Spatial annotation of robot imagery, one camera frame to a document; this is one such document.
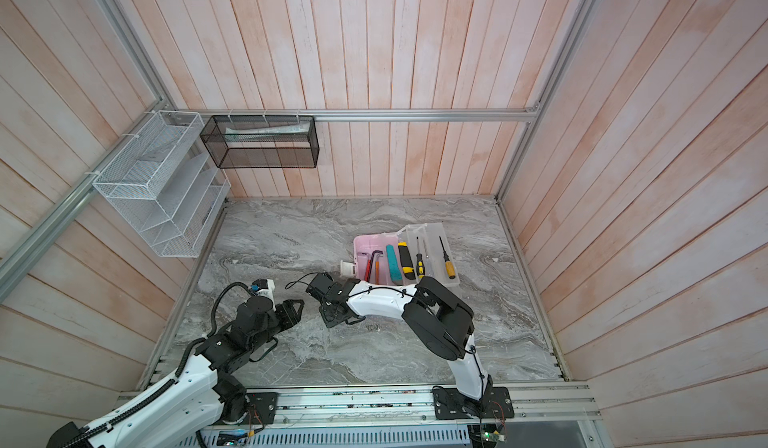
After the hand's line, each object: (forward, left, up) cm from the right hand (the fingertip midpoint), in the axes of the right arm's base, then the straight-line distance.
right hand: (334, 314), depth 90 cm
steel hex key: (+19, -11, +1) cm, 22 cm away
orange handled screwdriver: (+11, -35, +12) cm, 38 cm away
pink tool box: (+19, -30, +11) cm, 36 cm away
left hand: (-2, +8, +8) cm, 12 cm away
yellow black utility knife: (+15, -22, +8) cm, 28 cm away
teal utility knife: (+10, -19, +7) cm, 23 cm away
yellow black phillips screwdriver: (+10, -26, +13) cm, 31 cm away
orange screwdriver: (+16, -13, -1) cm, 20 cm away
